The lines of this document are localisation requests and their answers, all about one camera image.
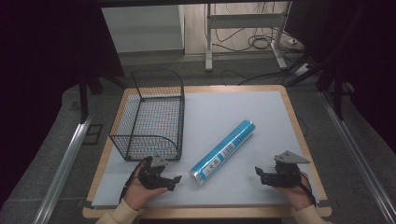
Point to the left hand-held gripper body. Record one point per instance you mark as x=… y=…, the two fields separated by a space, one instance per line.
x=151 y=174

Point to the pale grey table mat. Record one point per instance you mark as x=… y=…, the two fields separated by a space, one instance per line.
x=233 y=105

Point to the person's left hand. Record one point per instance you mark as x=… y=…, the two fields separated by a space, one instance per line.
x=137 y=194

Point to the black floor plate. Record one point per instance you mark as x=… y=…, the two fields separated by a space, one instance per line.
x=92 y=133

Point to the white metal desk frame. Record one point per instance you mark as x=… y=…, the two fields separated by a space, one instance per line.
x=246 y=21

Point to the silver metal rail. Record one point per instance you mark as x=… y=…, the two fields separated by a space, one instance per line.
x=358 y=158
x=62 y=174

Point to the white power strip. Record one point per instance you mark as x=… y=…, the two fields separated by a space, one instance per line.
x=302 y=69

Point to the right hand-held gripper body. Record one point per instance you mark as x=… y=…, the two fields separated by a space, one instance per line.
x=288 y=169

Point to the white panel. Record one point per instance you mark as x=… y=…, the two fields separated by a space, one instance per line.
x=143 y=28

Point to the black metal stand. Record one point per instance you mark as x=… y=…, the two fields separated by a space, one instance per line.
x=337 y=93
x=83 y=99

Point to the person's right hand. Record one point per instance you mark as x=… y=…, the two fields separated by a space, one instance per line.
x=295 y=196

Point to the blue cylindrical tube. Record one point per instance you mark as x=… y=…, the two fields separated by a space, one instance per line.
x=222 y=151

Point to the dark curtain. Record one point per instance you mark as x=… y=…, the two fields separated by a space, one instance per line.
x=370 y=62
x=40 y=62

